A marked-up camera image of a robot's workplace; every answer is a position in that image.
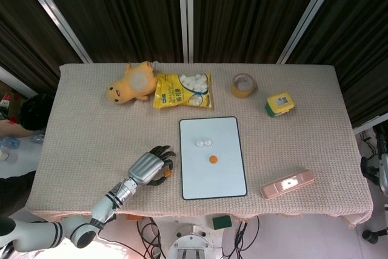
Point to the beige waffle tablecloth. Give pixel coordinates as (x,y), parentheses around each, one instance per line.
(91,119)

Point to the black rounded object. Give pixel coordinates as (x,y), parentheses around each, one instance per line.
(34,110)

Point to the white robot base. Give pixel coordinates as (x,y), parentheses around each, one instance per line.
(191,244)

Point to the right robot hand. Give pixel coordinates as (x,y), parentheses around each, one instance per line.
(384,174)

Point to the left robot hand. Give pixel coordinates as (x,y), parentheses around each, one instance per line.
(147,168)

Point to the orange round token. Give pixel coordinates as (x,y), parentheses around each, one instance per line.
(167,174)
(213,159)

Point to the yellow plush toy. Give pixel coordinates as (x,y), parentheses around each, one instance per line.
(130,84)

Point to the dark pleated curtain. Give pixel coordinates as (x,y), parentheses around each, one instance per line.
(127,13)

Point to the pink pencil case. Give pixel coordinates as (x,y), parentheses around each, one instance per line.
(286,183)

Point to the white frame post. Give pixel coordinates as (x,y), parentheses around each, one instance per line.
(185,13)
(309,16)
(54,13)

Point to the yellow marshmallow bag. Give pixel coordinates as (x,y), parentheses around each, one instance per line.
(172,92)

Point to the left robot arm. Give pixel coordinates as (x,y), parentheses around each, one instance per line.
(103,210)

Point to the brown cardboard box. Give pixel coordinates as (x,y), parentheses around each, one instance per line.
(10,110)

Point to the yellow tape roll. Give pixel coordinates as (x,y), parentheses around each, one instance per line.
(242,92)

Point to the white rectangular board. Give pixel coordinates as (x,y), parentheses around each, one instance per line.
(218,180)

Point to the clear plastic bottle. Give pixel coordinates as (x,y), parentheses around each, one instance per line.
(37,138)
(7,143)

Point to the white round magnet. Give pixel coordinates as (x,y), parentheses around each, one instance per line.
(208,142)
(199,143)

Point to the green tub yellow lid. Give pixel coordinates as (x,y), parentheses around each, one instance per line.
(280,101)

